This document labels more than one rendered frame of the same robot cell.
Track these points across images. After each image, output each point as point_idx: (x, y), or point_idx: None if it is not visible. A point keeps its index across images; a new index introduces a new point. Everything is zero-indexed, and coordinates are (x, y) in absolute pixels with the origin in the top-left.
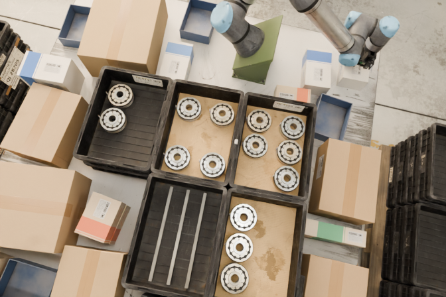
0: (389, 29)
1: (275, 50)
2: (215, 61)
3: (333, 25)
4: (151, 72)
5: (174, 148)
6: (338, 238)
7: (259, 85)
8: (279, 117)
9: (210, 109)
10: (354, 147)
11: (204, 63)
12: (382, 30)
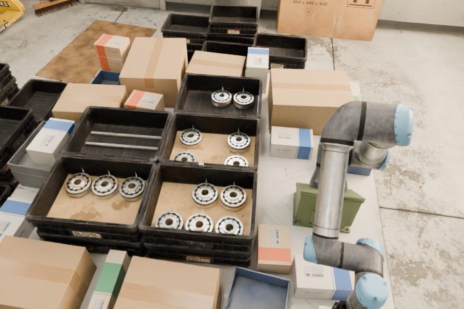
0: (362, 283)
1: (343, 236)
2: (308, 177)
3: (324, 187)
4: (275, 122)
5: (198, 134)
6: (98, 287)
7: (290, 220)
8: (242, 219)
9: (238, 152)
10: (208, 301)
11: (302, 169)
12: (360, 278)
